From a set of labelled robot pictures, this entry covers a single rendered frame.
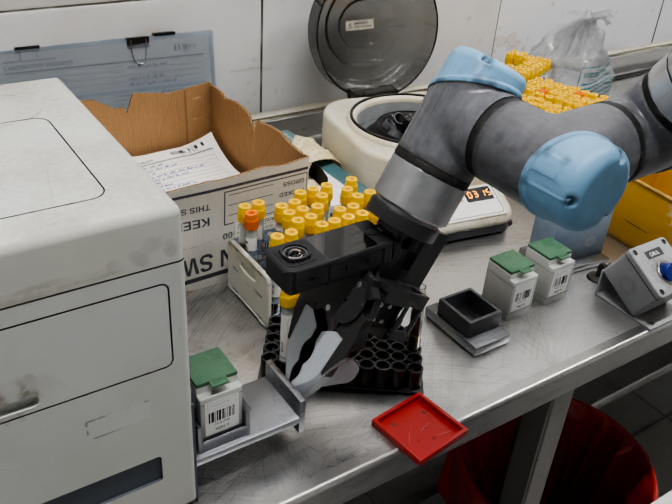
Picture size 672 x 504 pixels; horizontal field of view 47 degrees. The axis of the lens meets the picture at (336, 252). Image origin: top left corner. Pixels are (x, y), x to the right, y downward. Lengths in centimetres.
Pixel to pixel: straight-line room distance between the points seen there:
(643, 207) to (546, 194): 54
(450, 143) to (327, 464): 32
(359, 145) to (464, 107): 43
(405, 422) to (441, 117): 31
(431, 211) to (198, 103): 57
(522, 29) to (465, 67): 97
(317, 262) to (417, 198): 10
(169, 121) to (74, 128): 53
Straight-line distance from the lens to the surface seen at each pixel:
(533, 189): 61
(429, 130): 67
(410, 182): 67
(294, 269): 64
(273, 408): 74
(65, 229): 51
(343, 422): 78
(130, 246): 52
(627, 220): 116
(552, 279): 98
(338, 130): 113
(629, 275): 100
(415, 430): 78
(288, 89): 132
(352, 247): 67
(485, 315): 89
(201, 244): 92
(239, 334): 88
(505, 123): 63
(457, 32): 152
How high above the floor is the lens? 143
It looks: 32 degrees down
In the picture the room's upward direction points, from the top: 4 degrees clockwise
